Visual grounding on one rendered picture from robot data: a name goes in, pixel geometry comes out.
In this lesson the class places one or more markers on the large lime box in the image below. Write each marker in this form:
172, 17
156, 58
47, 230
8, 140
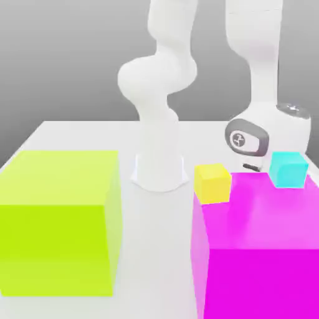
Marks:
54, 236

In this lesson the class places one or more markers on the small yellow cube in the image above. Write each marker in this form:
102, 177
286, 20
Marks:
211, 184

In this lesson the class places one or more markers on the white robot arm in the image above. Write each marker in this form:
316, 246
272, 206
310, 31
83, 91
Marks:
159, 74

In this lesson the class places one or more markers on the small cyan cube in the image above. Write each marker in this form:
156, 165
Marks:
289, 170

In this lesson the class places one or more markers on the large magenta box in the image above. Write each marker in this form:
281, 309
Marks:
261, 274

